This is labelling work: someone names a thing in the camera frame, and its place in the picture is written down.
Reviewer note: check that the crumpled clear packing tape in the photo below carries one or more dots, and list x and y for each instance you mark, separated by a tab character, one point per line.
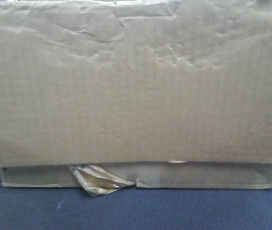
95	180

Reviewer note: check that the brown cardboard box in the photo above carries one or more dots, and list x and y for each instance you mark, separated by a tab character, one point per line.
164	93

